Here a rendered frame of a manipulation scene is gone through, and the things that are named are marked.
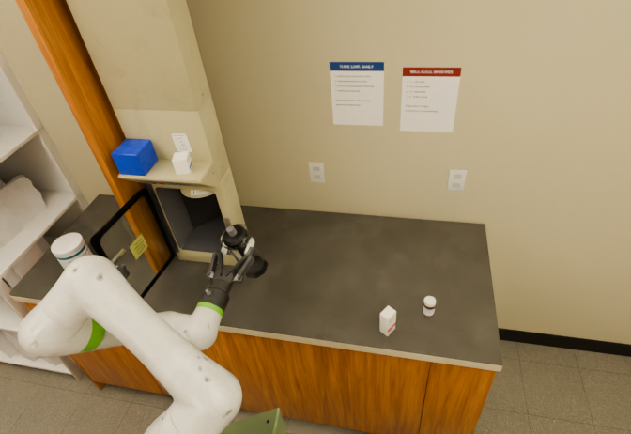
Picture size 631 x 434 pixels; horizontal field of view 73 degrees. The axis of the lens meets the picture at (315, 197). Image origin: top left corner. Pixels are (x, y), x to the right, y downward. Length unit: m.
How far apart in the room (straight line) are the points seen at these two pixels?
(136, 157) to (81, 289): 0.59
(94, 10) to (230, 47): 0.55
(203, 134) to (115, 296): 0.65
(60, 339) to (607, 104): 1.86
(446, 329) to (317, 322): 0.48
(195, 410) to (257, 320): 0.74
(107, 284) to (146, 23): 0.74
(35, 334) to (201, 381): 0.40
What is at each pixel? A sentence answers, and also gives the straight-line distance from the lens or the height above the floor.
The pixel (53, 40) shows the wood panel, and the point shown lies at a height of 1.97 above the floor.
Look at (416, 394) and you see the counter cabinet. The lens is 1.97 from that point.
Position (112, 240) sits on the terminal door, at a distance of 1.70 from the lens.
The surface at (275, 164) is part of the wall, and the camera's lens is 2.04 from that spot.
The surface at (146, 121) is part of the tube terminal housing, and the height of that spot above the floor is 1.67.
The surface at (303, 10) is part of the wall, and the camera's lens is 1.68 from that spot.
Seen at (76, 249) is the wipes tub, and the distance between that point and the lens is 2.15.
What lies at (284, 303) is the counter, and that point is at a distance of 1.77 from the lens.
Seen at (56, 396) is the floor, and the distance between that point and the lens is 3.14.
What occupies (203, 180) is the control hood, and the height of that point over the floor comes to 1.50.
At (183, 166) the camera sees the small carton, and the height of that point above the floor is 1.54.
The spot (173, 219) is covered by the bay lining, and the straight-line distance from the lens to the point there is 1.92.
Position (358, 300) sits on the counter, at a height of 0.94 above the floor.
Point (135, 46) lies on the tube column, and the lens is 1.47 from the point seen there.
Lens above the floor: 2.35
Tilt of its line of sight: 40 degrees down
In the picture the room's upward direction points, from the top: 6 degrees counter-clockwise
